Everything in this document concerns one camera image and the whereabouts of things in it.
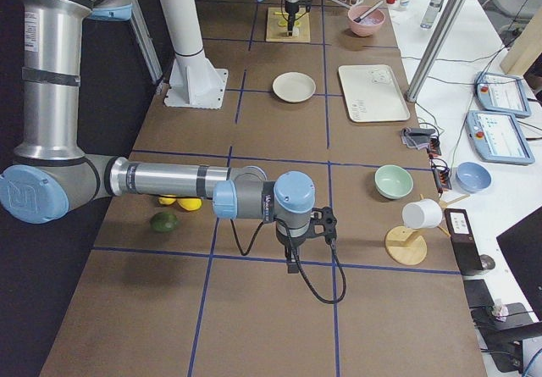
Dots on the grey folded cloth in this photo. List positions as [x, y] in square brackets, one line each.
[418, 138]

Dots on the clear water bottle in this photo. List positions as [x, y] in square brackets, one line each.
[431, 13]

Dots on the beige round plate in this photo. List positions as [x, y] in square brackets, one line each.
[294, 87]

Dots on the green lime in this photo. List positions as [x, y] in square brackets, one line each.
[164, 222]

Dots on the near blue teach pendant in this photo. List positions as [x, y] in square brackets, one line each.
[498, 138]

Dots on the white hanging mug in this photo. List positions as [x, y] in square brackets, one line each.
[424, 214]

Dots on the wooden mug stand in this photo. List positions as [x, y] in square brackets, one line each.
[407, 246]

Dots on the white bear serving tray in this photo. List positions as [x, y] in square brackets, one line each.
[372, 94]

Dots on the yellow lemon upper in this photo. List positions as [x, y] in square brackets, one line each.
[167, 200]

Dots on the black box device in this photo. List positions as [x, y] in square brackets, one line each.
[462, 241]

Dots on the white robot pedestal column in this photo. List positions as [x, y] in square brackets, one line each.
[194, 82]

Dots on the aluminium frame post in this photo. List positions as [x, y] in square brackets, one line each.
[436, 42]

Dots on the yellow plastic knife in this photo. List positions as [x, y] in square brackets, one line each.
[284, 13]

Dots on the far blue teach pendant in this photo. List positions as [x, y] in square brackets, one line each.
[502, 93]

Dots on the mint green bowl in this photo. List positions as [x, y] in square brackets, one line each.
[393, 182]

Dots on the blue bowl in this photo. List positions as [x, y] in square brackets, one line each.
[472, 177]

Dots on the blue teach pendant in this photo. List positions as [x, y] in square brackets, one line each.
[502, 93]
[498, 138]

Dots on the yellow lemon lower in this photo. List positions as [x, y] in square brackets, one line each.
[190, 204]

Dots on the bamboo cutting board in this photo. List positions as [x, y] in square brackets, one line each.
[275, 33]

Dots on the pink bowl with ice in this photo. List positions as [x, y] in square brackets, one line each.
[368, 25]

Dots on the yellow lemon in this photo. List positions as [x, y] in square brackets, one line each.
[190, 204]
[167, 200]

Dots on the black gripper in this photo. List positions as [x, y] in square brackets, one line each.
[291, 3]
[291, 242]

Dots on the black monitor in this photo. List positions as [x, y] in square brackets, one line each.
[521, 248]

